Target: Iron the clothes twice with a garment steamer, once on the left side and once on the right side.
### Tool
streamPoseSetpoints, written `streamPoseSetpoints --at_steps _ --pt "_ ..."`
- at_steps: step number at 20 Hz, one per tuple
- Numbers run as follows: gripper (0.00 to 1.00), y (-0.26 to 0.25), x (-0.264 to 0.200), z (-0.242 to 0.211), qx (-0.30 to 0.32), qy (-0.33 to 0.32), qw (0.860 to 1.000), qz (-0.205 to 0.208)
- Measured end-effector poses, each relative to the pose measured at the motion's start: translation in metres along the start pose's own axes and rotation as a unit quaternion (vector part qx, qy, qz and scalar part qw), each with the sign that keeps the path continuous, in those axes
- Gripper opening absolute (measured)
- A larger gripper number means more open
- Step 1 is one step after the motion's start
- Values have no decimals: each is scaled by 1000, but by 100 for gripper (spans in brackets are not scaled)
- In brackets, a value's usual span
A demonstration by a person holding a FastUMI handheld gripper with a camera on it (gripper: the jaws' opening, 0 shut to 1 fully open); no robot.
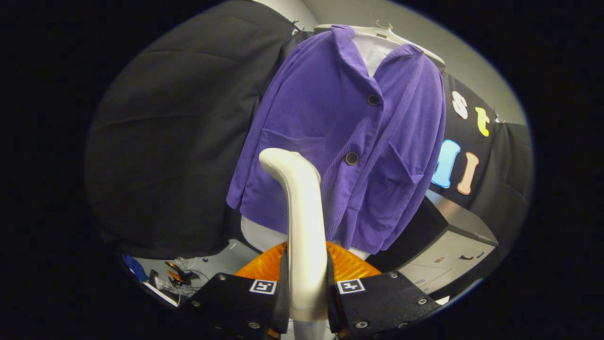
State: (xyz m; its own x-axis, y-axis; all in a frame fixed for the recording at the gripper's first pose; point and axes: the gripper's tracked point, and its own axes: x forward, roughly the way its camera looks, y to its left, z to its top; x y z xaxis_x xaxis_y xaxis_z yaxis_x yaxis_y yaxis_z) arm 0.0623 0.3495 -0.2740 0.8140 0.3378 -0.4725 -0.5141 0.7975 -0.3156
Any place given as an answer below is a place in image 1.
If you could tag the white clothes hanger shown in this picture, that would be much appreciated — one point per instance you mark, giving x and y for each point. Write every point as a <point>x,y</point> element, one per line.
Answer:
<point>384,33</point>

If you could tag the grey cabinet with dark top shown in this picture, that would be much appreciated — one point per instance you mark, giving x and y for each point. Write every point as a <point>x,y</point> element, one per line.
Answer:
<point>448,250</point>

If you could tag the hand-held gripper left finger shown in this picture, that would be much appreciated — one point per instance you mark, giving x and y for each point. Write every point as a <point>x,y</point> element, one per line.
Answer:
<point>284,302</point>

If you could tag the white garment steamer head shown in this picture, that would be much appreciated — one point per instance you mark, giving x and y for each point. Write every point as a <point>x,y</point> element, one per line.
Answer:
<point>306,226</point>

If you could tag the blue cloth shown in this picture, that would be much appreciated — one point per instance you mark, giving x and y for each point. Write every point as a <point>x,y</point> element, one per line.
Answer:
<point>136,268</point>

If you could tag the orange and black tool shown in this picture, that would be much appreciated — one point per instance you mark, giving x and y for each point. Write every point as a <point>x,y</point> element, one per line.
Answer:
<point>181,276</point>

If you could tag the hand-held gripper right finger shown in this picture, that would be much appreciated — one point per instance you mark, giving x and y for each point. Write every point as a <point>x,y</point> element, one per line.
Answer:
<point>332,307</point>

